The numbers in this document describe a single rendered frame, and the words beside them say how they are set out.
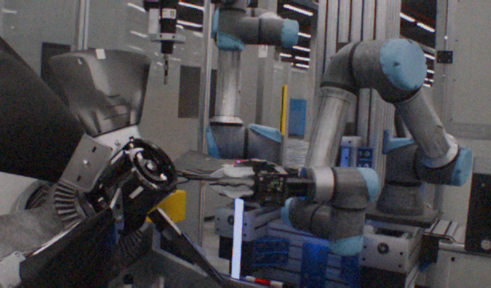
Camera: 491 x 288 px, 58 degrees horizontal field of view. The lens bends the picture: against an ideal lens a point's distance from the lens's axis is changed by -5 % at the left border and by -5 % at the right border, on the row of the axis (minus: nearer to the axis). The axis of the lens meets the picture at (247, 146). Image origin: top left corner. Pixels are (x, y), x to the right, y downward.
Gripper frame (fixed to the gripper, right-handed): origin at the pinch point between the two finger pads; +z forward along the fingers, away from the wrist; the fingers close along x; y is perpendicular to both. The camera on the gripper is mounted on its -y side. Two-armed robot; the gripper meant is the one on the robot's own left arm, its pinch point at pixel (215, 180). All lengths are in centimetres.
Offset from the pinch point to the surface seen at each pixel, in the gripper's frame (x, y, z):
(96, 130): -10.7, 3.3, 24.2
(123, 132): -10.4, 3.6, 18.9
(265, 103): 54, -660, -151
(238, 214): 15.5, -21.8, -9.1
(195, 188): 42, -132, -5
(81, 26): -33, -76, 42
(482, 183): -4, 16, -54
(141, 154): -8.4, 14.0, 14.7
